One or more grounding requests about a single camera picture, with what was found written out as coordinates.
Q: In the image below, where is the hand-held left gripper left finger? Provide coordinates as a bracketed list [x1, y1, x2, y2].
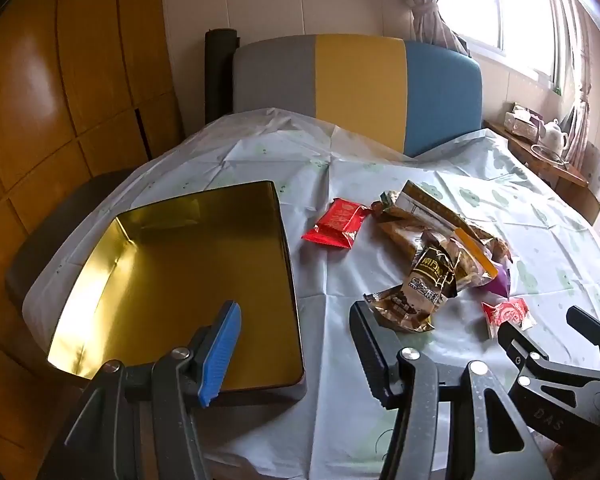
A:
[37, 300, 242, 480]

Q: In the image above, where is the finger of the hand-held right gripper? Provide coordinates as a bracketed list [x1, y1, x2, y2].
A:
[566, 305, 600, 376]
[497, 321, 551, 386]

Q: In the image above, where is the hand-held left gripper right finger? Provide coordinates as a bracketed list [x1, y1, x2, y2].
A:
[349, 301, 553, 480]

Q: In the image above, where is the gold-lined maroon tin box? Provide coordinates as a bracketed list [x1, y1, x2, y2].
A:
[46, 180, 308, 403]

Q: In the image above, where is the red-ended sesame stick packet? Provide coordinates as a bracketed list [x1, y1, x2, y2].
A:
[369, 190, 406, 219]

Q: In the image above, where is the small red white packet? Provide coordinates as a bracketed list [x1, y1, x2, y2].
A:
[481, 297, 537, 339]

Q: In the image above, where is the purple snack packet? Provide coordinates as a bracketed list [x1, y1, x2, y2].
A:
[472, 260, 514, 303]

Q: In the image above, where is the dark brown snack packet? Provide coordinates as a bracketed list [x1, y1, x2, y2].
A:
[362, 242, 461, 334]

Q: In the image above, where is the light brown snack packet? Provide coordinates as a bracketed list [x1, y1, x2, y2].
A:
[480, 232, 514, 267]

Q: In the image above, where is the red snack packet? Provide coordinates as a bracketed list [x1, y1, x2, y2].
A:
[301, 197, 372, 251]

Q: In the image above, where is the wooden side table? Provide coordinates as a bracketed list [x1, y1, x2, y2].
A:
[485, 120, 600, 231]

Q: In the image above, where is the white teapot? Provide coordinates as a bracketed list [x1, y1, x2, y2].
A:
[542, 119, 570, 157]

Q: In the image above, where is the patterned tissue box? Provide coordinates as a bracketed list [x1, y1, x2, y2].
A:
[502, 104, 543, 141]

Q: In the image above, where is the pale hanging curtain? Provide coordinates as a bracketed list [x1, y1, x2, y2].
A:
[545, 0, 600, 171]

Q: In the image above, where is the black rolled mat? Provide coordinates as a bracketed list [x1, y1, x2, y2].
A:
[204, 29, 241, 126]

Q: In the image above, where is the grey yellow blue headboard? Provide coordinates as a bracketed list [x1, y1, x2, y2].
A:
[231, 34, 483, 158]

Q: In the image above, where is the wooden wardrobe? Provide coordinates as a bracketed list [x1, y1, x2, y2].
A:
[0, 0, 186, 480]

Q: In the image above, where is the bright window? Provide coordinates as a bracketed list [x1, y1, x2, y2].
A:
[440, 0, 571, 81]

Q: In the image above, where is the pale tied curtain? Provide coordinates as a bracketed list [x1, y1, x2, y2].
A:
[397, 0, 473, 56]

